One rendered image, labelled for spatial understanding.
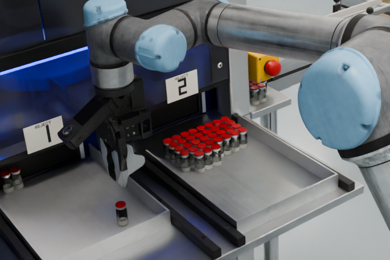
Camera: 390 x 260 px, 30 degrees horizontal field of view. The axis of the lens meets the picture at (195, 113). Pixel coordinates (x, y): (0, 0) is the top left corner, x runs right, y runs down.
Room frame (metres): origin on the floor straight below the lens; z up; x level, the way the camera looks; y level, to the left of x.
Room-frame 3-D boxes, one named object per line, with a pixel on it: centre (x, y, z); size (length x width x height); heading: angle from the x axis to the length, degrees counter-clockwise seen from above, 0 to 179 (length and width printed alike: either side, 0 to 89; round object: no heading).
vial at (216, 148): (1.37, -0.04, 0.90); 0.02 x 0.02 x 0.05
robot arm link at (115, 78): (1.19, 0.14, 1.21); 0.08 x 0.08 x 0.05
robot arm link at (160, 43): (1.13, 0.06, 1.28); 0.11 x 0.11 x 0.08; 47
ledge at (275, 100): (1.70, -0.16, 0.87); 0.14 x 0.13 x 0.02; 33
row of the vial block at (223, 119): (1.46, 0.00, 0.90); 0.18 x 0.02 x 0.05; 122
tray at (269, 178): (1.32, -0.08, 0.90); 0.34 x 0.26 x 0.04; 32
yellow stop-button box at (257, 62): (1.65, -0.17, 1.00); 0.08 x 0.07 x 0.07; 33
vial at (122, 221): (1.18, 0.16, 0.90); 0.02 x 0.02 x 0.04
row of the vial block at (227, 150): (1.40, -0.04, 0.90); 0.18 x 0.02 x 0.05; 122
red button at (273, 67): (1.62, -0.19, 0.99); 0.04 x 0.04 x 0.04; 33
